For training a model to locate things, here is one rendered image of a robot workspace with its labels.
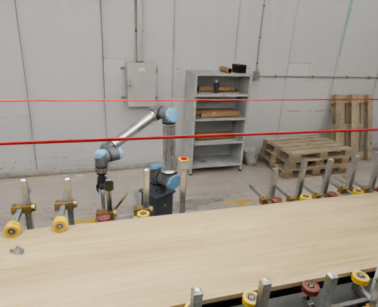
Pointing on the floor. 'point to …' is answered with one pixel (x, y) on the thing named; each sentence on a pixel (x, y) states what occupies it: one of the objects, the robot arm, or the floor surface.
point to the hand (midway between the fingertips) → (102, 196)
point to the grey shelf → (192, 80)
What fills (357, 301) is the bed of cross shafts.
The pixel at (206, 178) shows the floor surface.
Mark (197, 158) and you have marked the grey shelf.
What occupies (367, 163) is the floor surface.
